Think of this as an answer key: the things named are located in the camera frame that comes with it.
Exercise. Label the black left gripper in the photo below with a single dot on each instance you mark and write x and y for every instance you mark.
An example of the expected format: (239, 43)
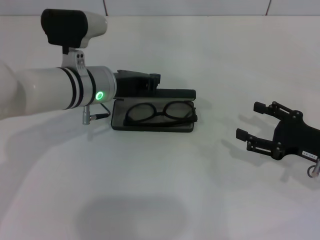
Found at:
(130, 83)

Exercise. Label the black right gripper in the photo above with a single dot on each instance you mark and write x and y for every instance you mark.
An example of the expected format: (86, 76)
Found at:
(292, 140)

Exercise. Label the black round-frame glasses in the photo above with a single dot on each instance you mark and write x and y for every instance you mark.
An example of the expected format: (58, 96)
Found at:
(160, 113)

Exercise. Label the black glasses case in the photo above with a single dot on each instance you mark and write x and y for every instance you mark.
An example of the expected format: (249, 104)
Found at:
(152, 128)

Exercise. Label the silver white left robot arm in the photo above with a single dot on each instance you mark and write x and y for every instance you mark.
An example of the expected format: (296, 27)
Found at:
(50, 90)

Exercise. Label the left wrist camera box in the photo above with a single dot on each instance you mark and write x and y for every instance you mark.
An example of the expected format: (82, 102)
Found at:
(72, 27)

